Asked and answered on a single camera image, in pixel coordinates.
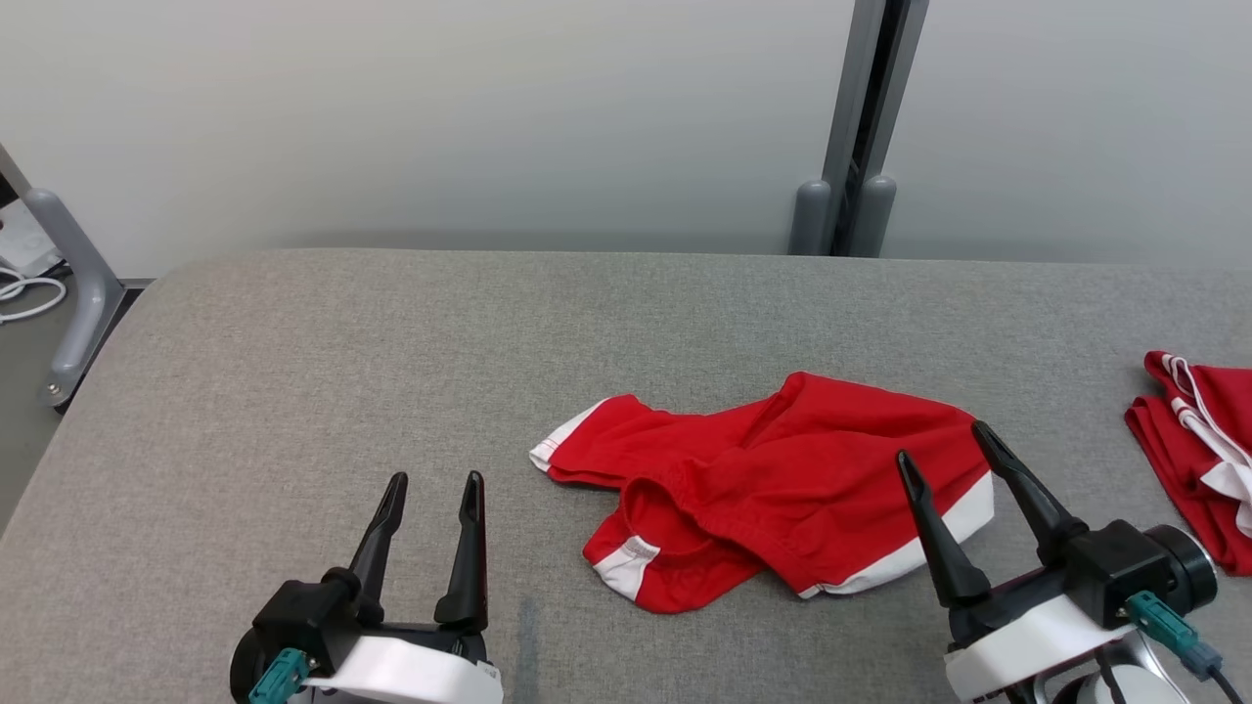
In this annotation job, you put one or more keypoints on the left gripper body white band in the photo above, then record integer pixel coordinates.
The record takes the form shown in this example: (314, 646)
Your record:
(411, 675)

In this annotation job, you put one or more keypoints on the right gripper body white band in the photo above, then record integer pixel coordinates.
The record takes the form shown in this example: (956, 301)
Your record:
(1027, 650)

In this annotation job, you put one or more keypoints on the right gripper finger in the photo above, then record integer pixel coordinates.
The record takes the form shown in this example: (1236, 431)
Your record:
(944, 548)
(1037, 508)

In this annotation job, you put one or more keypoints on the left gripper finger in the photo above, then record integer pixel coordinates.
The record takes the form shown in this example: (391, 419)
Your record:
(377, 557)
(468, 577)

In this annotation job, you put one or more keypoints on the red white basketball jersey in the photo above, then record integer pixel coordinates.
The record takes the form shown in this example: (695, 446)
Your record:
(1184, 450)

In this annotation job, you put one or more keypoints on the red shorts white trim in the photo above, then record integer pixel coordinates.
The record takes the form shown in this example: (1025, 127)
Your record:
(782, 479)

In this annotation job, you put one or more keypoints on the grey metal support leg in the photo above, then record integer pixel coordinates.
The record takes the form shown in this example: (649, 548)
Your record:
(83, 293)

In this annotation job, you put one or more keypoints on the white power strip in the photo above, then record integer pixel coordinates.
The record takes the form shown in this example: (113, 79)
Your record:
(24, 249)

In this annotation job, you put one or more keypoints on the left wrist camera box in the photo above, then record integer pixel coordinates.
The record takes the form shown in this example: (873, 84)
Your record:
(303, 616)

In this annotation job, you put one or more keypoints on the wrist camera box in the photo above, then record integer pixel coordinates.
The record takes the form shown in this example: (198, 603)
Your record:
(1115, 567)
(303, 616)

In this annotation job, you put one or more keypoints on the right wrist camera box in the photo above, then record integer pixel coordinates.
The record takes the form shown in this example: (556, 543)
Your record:
(1115, 567)

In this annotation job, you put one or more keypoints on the grey partition post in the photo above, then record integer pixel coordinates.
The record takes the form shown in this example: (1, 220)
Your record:
(810, 215)

